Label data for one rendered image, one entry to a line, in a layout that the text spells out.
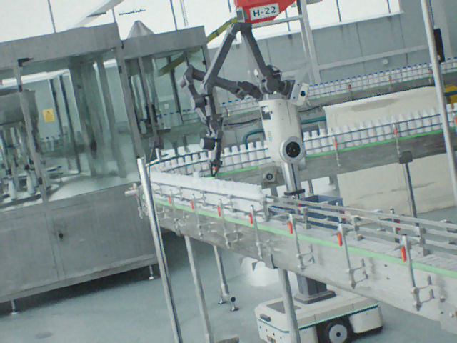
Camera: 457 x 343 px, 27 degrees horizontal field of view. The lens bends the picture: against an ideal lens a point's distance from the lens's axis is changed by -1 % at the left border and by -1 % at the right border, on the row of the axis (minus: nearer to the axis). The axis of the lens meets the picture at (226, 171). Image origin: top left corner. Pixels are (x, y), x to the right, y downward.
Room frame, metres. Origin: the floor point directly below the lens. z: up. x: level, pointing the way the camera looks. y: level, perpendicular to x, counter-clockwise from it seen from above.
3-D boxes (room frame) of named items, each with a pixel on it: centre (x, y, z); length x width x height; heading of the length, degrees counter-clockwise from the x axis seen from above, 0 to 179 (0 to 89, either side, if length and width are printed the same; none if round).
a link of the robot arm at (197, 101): (5.24, 0.06, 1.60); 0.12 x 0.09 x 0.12; 111
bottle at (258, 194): (4.30, -0.13, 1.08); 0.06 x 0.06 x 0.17
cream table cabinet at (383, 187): (9.46, -1.66, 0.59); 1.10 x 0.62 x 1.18; 90
